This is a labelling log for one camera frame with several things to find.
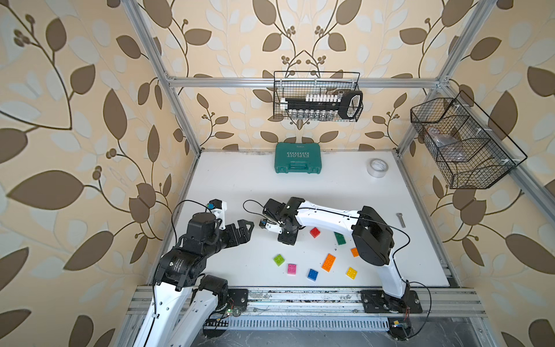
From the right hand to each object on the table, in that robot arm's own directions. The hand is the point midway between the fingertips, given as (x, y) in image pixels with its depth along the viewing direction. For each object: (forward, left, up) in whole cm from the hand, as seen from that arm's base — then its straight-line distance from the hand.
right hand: (288, 235), depth 88 cm
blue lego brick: (-15, -8, -1) cm, 17 cm away
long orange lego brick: (-11, -15, -2) cm, 19 cm away
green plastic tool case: (+41, -7, +3) cm, 42 cm away
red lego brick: (+1, -11, 0) cm, 11 cm away
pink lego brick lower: (-13, -1, -1) cm, 13 cm away
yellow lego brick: (-15, -23, -3) cm, 28 cm away
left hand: (-4, +16, +19) cm, 25 cm away
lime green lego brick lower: (-9, +4, -1) cm, 10 cm away
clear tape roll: (+36, -48, -2) cm, 60 cm away
